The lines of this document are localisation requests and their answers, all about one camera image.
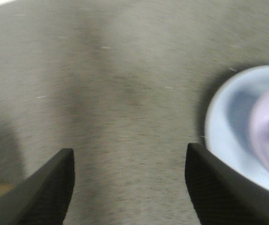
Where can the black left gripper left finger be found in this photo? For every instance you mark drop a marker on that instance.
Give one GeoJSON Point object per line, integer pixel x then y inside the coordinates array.
{"type": "Point", "coordinates": [44, 197]}

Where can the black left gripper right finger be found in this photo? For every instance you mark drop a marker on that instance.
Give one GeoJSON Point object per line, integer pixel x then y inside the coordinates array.
{"type": "Point", "coordinates": [220, 195]}

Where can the light blue plastic plate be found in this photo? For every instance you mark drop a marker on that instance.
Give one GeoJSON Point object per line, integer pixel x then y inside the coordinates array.
{"type": "Point", "coordinates": [226, 126]}

